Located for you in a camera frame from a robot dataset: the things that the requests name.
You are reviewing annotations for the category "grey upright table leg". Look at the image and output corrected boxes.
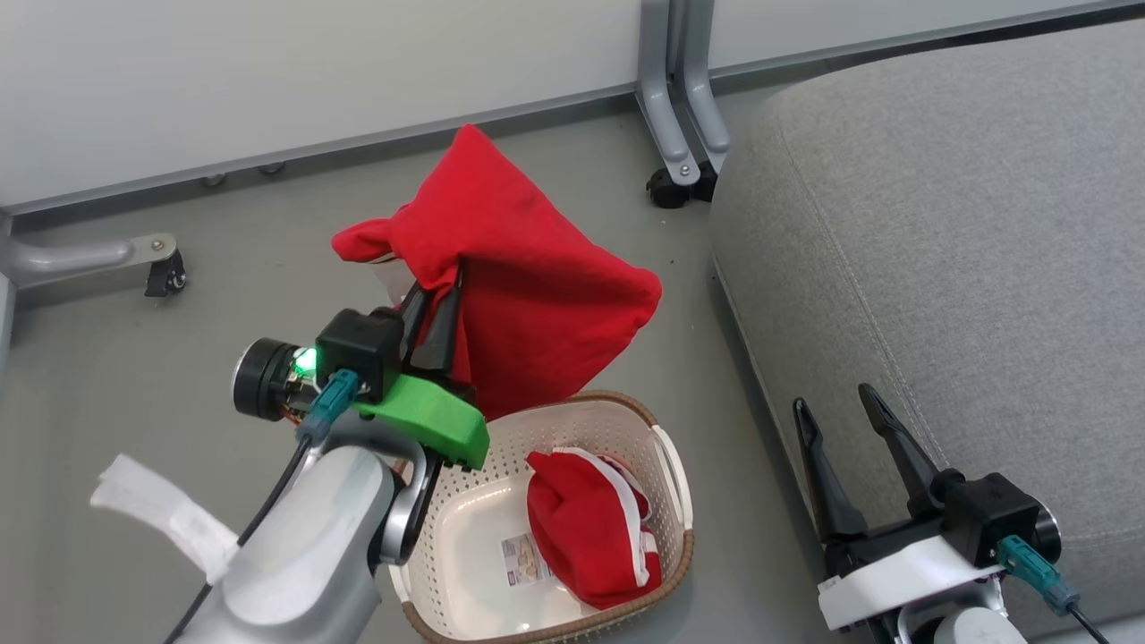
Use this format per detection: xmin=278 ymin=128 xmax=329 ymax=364
xmin=678 ymin=0 xmax=731 ymax=176
xmin=636 ymin=0 xmax=702 ymax=187

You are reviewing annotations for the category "left teal plug black cable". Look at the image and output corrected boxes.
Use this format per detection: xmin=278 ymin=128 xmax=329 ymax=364
xmin=165 ymin=369 xmax=361 ymax=644

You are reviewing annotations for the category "red garment with white stripes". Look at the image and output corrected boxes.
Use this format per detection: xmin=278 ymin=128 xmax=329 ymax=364
xmin=331 ymin=123 xmax=664 ymax=421

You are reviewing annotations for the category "cream perforated laundry basket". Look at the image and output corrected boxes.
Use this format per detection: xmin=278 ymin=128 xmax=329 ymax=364
xmin=388 ymin=390 xmax=695 ymax=644

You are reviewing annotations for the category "grey fabric sofa cushion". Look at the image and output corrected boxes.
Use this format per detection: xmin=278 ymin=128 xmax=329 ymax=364
xmin=710 ymin=20 xmax=1145 ymax=640

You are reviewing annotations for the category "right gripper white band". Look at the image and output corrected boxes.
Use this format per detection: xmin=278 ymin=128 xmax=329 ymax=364
xmin=793 ymin=384 xmax=1005 ymax=632

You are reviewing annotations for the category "teal plug black cable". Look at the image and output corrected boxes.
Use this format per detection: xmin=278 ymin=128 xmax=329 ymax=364
xmin=997 ymin=535 xmax=1113 ymax=644
xmin=165 ymin=369 xmax=361 ymax=644

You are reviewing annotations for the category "right teal plug black cable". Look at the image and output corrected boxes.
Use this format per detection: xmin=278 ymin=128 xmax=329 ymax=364
xmin=997 ymin=535 xmax=1113 ymax=644

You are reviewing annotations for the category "black caster wheel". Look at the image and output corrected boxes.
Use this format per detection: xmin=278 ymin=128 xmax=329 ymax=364
xmin=646 ymin=161 xmax=719 ymax=209
xmin=145 ymin=250 xmax=188 ymax=299

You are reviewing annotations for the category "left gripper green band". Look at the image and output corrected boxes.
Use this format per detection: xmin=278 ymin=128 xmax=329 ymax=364
xmin=352 ymin=260 xmax=491 ymax=471

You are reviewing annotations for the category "paper label sticker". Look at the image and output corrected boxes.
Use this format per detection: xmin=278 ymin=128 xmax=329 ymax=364
xmin=501 ymin=533 xmax=552 ymax=588

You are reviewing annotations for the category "white cloth strip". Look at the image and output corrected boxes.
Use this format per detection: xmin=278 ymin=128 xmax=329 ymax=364
xmin=89 ymin=453 xmax=242 ymax=585

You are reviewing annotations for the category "red garment with white collar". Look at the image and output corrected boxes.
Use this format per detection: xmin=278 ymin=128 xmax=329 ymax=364
xmin=525 ymin=446 xmax=663 ymax=611

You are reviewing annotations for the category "grey horizontal table leg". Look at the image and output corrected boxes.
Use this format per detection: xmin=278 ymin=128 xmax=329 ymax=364
xmin=0 ymin=233 xmax=178 ymax=290

